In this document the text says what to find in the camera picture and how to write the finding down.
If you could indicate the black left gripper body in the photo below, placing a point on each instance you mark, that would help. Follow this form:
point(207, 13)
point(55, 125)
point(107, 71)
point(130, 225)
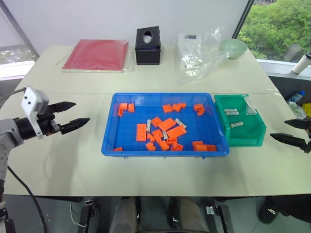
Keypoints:
point(46, 121)

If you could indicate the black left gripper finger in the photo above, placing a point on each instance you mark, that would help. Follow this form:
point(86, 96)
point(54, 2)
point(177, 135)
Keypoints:
point(63, 106)
point(75, 123)

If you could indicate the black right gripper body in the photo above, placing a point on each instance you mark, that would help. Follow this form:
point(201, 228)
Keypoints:
point(309, 136)

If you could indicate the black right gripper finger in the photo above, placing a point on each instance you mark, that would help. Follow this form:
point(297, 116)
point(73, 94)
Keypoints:
point(297, 123)
point(290, 140)

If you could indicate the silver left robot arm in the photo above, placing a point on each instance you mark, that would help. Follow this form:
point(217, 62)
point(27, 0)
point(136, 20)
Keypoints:
point(9, 132)

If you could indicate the black tissue box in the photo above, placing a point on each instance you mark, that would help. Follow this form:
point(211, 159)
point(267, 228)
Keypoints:
point(148, 54)

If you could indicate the white flat box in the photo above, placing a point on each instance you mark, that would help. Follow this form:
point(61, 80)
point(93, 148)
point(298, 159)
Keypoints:
point(188, 44)

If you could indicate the crumpled clear plastic bottle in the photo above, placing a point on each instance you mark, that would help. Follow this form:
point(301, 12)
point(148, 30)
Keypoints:
point(297, 109)

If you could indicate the yellow object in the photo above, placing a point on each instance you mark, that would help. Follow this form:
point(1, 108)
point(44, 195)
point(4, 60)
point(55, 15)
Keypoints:
point(307, 109)

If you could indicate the blue-capped water bottle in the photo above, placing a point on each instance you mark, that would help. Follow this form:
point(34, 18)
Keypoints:
point(296, 96)

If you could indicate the green plastic bin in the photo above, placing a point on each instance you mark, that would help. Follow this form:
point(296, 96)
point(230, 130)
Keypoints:
point(247, 136)

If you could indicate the orange L-shaped block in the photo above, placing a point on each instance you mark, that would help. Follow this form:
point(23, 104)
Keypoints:
point(121, 109)

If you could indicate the small orange block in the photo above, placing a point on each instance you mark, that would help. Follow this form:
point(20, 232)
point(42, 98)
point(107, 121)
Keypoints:
point(197, 145)
point(167, 108)
point(118, 149)
point(172, 140)
point(198, 106)
point(164, 145)
point(156, 121)
point(201, 111)
point(131, 107)
point(182, 105)
point(176, 107)
point(159, 139)
point(177, 147)
point(150, 146)
point(150, 137)
point(157, 133)
point(210, 147)

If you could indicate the blue plastic tray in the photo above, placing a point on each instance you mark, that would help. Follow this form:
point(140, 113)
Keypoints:
point(131, 121)

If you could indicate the white cylinder with black cap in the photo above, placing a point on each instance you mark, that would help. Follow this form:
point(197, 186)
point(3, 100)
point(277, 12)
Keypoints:
point(301, 63)

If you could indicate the red flat folder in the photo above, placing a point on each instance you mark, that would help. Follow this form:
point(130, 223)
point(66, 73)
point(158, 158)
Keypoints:
point(97, 55)

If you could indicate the long orange block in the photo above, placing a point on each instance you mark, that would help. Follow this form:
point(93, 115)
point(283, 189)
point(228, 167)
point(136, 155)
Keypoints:
point(176, 132)
point(141, 132)
point(167, 124)

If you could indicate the black caster wheel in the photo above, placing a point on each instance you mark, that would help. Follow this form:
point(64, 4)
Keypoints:
point(267, 213)

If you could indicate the pale green bowl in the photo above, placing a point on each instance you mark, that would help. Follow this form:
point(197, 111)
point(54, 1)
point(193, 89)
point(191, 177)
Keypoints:
point(234, 48)

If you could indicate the grey rounded leg shape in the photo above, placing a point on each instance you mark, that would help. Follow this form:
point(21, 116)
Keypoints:
point(124, 216)
point(192, 216)

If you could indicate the clear plastic bag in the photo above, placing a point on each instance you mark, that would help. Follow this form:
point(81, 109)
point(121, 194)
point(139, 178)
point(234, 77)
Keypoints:
point(194, 70)

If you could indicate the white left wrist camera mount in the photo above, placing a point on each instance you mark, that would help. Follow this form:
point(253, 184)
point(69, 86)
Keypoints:
point(30, 99)

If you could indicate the black table frame clamp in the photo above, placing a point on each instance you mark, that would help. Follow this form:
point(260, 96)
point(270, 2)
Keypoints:
point(87, 212)
point(218, 213)

